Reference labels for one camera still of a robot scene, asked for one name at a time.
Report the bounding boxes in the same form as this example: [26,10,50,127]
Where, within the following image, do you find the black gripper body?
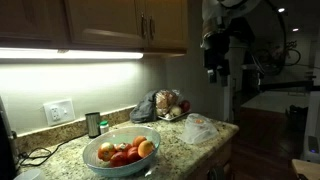
[203,34,231,77]

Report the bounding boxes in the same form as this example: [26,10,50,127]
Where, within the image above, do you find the clear plastic produce bag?
[181,113,219,145]

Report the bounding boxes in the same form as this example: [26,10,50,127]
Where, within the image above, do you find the black bag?
[285,104,309,132]

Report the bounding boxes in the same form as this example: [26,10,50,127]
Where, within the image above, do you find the large glass bowl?
[82,125,162,178]

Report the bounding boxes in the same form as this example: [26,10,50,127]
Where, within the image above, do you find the dark red apple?
[178,99,192,113]

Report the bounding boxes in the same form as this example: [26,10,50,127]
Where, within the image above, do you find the pale onion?
[169,105,183,118]

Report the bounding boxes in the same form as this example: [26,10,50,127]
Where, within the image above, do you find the bagged bread loaf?
[154,89,183,118]

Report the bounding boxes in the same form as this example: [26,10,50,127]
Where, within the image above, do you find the white table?
[240,90,311,114]

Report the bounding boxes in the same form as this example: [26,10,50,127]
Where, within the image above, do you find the flat metal tray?
[157,111,192,122]

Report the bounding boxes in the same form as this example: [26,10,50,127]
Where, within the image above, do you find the bicycle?
[253,39,302,76]

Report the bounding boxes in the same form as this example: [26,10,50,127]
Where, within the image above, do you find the wooden upper cabinet door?
[144,0,189,52]
[64,0,147,49]
[0,0,69,49]

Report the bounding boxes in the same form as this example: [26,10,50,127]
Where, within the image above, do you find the black horizontal bar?
[259,79,316,93]

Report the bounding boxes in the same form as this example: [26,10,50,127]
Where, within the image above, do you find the dark grey cloth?
[129,89,160,124]

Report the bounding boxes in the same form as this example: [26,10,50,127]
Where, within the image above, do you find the orange fruit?
[137,140,156,159]
[132,135,148,148]

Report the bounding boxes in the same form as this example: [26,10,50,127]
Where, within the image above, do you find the small bottle green cap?
[99,120,110,135]

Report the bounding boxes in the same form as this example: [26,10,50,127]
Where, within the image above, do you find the light wooden board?
[291,158,320,180]

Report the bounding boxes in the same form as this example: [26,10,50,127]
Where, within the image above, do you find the metal cup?
[84,111,102,139]

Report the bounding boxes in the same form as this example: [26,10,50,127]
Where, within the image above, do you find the yellow red apple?
[97,142,117,162]

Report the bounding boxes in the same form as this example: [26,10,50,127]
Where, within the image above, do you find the under cabinet light strip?
[0,47,144,60]

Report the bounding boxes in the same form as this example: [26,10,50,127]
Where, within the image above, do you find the clear plastic lid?
[13,168,46,180]

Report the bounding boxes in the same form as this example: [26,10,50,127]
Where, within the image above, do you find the tall black appliance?
[0,96,19,180]

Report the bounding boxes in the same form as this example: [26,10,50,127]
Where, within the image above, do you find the metal cabinet handle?
[148,15,156,41]
[140,12,147,39]

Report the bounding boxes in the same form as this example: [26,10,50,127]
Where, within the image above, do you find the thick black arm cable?
[263,0,288,68]

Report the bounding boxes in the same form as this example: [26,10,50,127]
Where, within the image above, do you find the white wall outlet plate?
[43,98,76,127]

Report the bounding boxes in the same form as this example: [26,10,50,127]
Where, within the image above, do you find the black power cable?
[18,133,86,168]

